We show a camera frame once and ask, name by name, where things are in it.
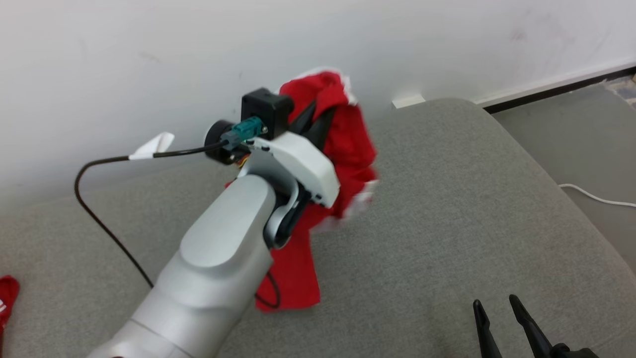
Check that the red jersey with white sleeves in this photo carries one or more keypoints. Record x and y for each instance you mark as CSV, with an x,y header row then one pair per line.
x,y
7,293

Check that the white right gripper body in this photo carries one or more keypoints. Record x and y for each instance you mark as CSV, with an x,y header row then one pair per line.
x,y
571,354

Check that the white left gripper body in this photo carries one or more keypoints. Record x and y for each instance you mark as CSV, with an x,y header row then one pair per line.
x,y
298,159

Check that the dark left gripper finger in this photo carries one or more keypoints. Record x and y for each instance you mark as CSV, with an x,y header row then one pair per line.
x,y
322,130
303,121

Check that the white tape label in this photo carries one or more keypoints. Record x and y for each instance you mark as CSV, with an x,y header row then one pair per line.
x,y
156,144

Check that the small white wall block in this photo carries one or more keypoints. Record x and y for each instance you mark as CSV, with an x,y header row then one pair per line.
x,y
407,101

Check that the red garment with white trim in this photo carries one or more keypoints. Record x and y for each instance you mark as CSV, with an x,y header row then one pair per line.
x,y
348,144

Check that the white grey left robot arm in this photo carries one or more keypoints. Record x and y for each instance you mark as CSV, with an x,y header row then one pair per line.
x,y
218,268

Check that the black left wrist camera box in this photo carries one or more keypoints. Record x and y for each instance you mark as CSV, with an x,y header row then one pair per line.
x,y
266,109

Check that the white and black baseboard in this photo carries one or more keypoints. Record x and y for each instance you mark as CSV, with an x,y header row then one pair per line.
x,y
546,88

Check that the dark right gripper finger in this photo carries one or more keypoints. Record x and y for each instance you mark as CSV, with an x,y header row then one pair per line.
x,y
486,330
531,330

